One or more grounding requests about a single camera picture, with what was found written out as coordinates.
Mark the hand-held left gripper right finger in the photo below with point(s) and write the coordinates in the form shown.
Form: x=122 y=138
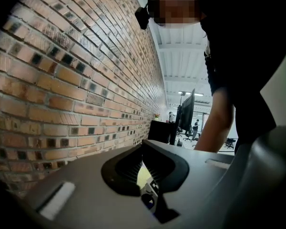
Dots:
x=166 y=170

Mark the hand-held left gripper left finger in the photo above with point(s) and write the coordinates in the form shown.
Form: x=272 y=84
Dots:
x=124 y=173

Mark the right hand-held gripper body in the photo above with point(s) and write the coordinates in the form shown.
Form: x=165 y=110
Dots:
x=150 y=194

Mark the person's right forearm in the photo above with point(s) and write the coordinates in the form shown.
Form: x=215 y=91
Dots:
x=217 y=125

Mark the black cabinet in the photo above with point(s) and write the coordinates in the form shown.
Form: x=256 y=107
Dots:
x=160 y=132

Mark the black office chair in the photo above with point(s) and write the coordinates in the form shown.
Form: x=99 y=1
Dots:
x=230 y=143
x=187 y=135

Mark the small potted plant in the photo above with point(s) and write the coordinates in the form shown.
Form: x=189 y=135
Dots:
x=157 y=117

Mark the large black monitor on stand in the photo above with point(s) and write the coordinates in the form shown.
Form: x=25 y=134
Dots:
x=187 y=111

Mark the person's black shirt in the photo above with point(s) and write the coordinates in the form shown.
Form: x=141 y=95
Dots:
x=240 y=44

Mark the person's head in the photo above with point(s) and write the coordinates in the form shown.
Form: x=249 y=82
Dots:
x=178 y=7

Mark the black head-worn camera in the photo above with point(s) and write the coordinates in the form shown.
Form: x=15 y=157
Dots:
x=141 y=15

